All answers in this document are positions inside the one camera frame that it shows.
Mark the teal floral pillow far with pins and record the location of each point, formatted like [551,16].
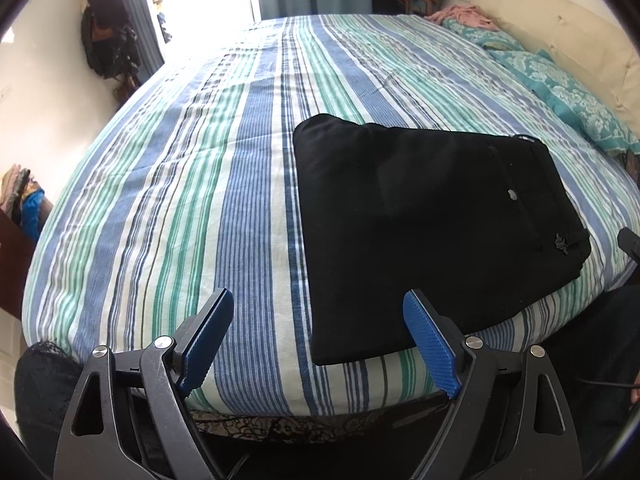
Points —
[496,40]

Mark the pink garment on bed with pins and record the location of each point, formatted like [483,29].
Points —
[466,15]

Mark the cream padded headboard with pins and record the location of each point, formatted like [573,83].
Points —
[596,52]

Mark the teal floral pillow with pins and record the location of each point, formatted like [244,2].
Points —
[496,40]
[570,100]

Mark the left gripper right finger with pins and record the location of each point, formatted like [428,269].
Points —
[507,416]

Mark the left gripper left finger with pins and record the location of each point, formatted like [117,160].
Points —
[102,438]

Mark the dark clothes on rack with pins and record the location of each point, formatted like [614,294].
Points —
[110,45]

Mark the teal floral pillow near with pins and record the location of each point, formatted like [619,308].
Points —
[570,100]

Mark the operator black trousers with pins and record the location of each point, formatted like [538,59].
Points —
[595,355]

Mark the black pants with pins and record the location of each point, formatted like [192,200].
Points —
[481,224]

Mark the dark wooden nightstand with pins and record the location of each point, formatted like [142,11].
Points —
[16,254]

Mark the blue striped curtain left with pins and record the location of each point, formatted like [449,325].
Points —
[143,24]

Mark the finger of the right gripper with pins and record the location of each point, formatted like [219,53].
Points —
[629,242]

